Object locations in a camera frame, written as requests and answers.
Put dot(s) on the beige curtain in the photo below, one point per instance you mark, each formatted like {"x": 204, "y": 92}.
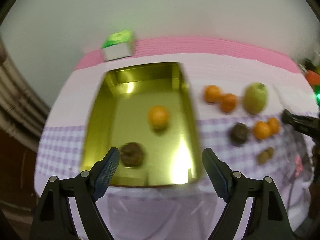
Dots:
{"x": 23, "y": 113}

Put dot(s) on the green white tissue box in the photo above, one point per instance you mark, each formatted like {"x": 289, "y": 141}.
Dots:
{"x": 119, "y": 45}

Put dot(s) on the small orange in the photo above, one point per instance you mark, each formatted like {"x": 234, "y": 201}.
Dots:
{"x": 261, "y": 130}

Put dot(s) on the red orange bag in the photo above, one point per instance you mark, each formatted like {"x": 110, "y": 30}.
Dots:
{"x": 312, "y": 78}

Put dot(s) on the orange tangerine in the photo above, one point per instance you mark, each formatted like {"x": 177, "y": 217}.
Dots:
{"x": 228, "y": 103}
{"x": 212, "y": 94}

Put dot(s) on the dark brown mangosteen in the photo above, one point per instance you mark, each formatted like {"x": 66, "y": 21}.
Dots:
{"x": 238, "y": 134}
{"x": 132, "y": 154}

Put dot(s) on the small orange kumquat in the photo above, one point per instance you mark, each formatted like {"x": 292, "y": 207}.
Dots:
{"x": 274, "y": 125}

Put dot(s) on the pink purple checkered tablecloth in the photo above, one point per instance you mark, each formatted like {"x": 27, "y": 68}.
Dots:
{"x": 191, "y": 210}

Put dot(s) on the green pear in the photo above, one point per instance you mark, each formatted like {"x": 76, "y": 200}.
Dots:
{"x": 255, "y": 98}

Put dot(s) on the small brown kiwi fruits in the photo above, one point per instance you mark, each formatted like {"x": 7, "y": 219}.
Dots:
{"x": 265, "y": 156}

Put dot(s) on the gold rectangular metal tin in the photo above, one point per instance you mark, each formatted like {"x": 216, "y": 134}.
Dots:
{"x": 120, "y": 115}

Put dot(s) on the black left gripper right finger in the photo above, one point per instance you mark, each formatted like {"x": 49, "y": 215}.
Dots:
{"x": 268, "y": 217}

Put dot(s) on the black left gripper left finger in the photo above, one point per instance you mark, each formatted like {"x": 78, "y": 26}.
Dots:
{"x": 53, "y": 218}

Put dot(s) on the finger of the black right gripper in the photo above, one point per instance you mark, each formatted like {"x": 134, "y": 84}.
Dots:
{"x": 306, "y": 125}

